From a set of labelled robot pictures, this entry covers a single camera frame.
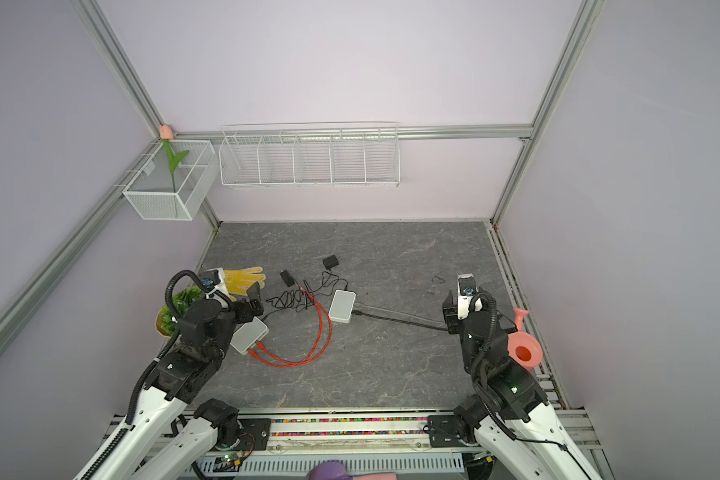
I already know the grey ethernet cable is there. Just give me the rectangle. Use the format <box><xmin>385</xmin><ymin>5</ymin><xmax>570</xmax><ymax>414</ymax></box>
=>
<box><xmin>353</xmin><ymin>304</ymin><xmax>448</xmax><ymax>328</ymax></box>

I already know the artificial pink tulip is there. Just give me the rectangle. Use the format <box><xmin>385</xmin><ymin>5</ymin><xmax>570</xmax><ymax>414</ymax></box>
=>
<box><xmin>159</xmin><ymin>125</ymin><xmax>189</xmax><ymax>193</ymax></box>

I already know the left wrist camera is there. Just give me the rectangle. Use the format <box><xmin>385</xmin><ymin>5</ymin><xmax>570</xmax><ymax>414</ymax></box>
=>
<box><xmin>198</xmin><ymin>268</ymin><xmax>233</xmax><ymax>302</ymax></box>

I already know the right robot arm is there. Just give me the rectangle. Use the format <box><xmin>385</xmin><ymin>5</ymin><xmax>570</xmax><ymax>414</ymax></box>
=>
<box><xmin>442</xmin><ymin>288</ymin><xmax>601</xmax><ymax>479</ymax></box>

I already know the potted green plant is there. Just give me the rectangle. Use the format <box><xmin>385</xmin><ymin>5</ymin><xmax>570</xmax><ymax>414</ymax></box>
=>
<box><xmin>155</xmin><ymin>287</ymin><xmax>204</xmax><ymax>337</ymax></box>

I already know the red ethernet cable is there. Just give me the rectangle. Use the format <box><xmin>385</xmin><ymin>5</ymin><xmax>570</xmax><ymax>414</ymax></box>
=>
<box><xmin>248</xmin><ymin>290</ymin><xmax>326</xmax><ymax>365</ymax></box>
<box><xmin>248</xmin><ymin>289</ymin><xmax>334</xmax><ymax>367</ymax></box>

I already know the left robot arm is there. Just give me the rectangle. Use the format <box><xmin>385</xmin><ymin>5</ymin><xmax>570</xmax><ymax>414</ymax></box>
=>
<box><xmin>77</xmin><ymin>269</ymin><xmax>263</xmax><ymax>479</ymax></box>

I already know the yellow work glove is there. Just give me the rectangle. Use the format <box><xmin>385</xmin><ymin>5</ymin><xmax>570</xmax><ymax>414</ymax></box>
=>
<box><xmin>207</xmin><ymin>266</ymin><xmax>267</xmax><ymax>296</ymax></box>

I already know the pink watering can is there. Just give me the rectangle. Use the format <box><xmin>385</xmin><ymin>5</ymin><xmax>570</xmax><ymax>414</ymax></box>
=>
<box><xmin>508</xmin><ymin>308</ymin><xmax>543</xmax><ymax>370</ymax></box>

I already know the white wire wall basket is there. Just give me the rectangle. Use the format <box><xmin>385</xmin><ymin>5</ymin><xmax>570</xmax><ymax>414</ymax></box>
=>
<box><xmin>218</xmin><ymin>122</ymin><xmax>401</xmax><ymax>188</ymax></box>

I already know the black power adapter with cable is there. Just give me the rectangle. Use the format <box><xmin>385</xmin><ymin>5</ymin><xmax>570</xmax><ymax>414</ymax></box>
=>
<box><xmin>266</xmin><ymin>270</ymin><xmax>315</xmax><ymax>312</ymax></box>

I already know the purple object at bottom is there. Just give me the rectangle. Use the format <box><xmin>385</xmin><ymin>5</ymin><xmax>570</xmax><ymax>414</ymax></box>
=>
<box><xmin>306</xmin><ymin>461</ymin><xmax>353</xmax><ymax>480</ymax></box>

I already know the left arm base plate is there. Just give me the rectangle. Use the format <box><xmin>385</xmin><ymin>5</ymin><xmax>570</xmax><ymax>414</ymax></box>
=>
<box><xmin>215</xmin><ymin>417</ymin><xmax>272</xmax><ymax>453</ymax></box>

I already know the white mesh corner basket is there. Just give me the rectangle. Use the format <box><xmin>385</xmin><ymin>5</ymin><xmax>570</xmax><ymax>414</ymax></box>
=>
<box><xmin>123</xmin><ymin>140</ymin><xmax>220</xmax><ymax>221</ymax></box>

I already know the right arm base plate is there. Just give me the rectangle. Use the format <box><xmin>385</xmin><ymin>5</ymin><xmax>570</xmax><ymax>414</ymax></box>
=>
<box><xmin>422</xmin><ymin>413</ymin><xmax>480</xmax><ymax>448</ymax></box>

